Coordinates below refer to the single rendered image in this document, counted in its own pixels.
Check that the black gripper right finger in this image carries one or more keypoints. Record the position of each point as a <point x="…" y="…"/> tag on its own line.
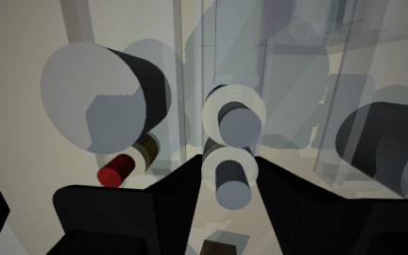
<point x="310" y="220"/>

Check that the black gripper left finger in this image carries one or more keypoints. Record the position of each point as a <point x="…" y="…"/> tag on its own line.
<point x="162" y="213"/>

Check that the brown block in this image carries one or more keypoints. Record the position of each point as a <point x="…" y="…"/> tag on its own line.
<point x="217" y="248"/>

